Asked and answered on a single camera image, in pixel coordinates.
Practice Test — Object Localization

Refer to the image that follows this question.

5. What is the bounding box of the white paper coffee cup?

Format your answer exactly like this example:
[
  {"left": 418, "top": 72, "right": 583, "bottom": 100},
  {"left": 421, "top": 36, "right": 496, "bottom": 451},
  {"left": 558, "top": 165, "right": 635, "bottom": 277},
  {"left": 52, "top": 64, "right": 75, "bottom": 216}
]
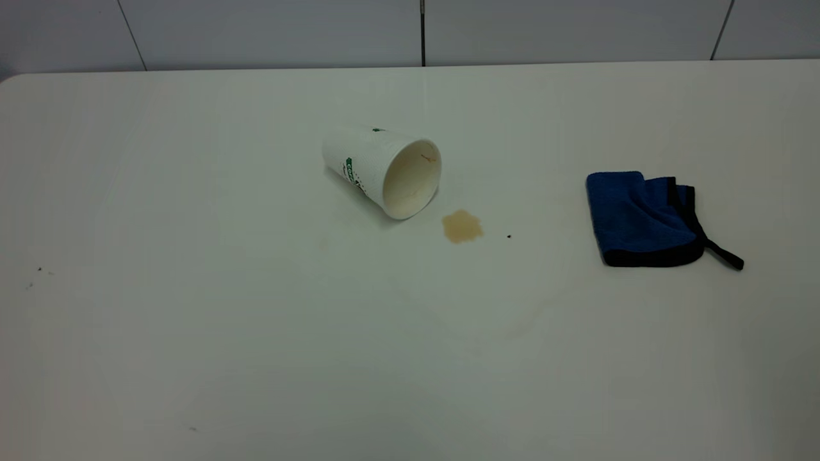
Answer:
[{"left": 321, "top": 126, "right": 443, "bottom": 221}]

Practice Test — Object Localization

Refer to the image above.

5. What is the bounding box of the blue cloth with black hem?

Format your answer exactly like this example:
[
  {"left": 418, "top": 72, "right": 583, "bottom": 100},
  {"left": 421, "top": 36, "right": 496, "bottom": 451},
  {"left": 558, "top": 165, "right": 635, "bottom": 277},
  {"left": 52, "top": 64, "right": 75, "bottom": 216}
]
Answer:
[{"left": 586, "top": 170, "right": 745, "bottom": 271}]

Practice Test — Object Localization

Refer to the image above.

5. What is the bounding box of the brown coffee spill stain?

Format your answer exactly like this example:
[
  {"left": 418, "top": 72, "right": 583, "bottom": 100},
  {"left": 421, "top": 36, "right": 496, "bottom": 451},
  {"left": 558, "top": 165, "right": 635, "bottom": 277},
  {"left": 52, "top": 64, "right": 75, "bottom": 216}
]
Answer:
[{"left": 441, "top": 209, "right": 484, "bottom": 245}]

